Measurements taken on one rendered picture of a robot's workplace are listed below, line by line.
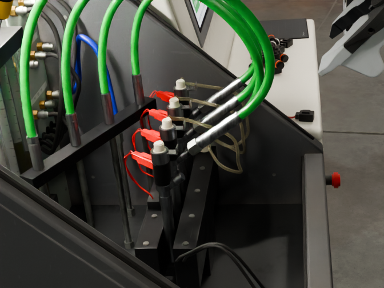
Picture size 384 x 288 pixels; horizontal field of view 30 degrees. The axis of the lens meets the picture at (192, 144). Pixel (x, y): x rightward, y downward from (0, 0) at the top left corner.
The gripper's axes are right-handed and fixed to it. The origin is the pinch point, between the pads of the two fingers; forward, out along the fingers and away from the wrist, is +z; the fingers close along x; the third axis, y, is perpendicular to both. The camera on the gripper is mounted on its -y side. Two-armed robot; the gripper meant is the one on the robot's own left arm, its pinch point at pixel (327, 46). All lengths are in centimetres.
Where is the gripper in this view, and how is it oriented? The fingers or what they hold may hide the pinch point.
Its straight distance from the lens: 87.4
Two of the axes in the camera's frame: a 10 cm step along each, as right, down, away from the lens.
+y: 7.9, 5.8, 2.0
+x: 3.0, -6.5, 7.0
